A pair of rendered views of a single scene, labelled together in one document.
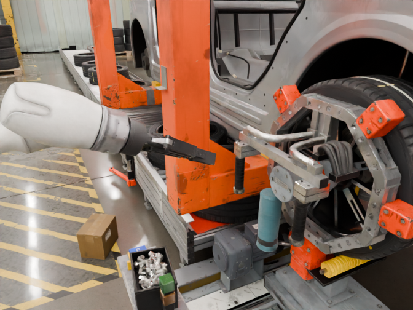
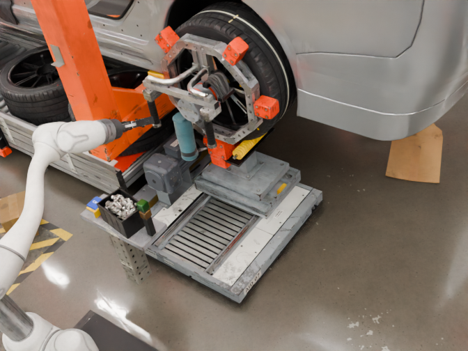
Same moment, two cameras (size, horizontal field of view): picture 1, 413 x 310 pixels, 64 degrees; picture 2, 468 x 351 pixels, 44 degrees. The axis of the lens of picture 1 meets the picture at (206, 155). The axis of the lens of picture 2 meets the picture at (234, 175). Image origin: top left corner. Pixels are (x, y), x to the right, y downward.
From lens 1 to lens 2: 1.54 m
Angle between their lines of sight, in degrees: 26
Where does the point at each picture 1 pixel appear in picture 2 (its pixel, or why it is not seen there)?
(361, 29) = not seen: outside the picture
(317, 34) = not seen: outside the picture
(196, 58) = (83, 31)
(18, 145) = (55, 158)
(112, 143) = (111, 137)
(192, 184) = not seen: hidden behind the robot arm
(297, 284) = (221, 175)
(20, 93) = (73, 134)
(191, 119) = (94, 81)
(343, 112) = (212, 51)
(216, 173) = (125, 114)
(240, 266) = (174, 180)
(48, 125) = (88, 143)
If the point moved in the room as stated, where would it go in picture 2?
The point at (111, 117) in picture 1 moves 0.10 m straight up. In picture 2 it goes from (106, 125) to (99, 102)
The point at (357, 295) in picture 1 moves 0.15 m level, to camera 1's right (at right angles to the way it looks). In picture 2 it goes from (265, 164) to (287, 153)
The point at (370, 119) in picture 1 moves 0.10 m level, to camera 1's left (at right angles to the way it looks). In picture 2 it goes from (230, 54) to (209, 62)
